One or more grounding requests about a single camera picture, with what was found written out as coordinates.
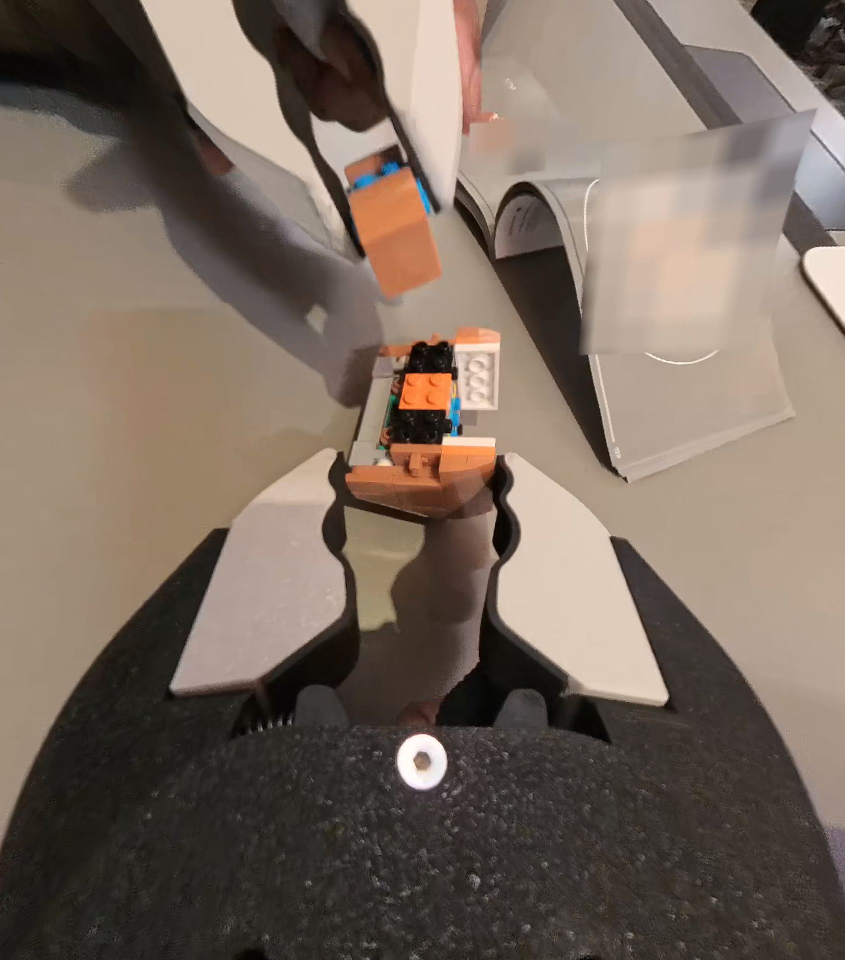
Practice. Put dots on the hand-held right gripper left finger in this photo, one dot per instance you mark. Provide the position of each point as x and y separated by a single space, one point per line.
265 592

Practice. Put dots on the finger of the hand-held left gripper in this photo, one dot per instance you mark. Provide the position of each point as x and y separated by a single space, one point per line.
242 90
430 75

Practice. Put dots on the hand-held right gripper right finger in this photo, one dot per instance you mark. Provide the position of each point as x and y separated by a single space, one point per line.
572 600

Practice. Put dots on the brown white blue brick assembly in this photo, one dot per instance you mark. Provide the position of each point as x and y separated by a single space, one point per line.
392 232

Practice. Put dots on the white instruction booklet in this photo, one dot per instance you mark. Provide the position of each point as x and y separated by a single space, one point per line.
692 420

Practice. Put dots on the brown brick model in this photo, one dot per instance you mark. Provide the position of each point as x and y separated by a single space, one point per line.
430 420

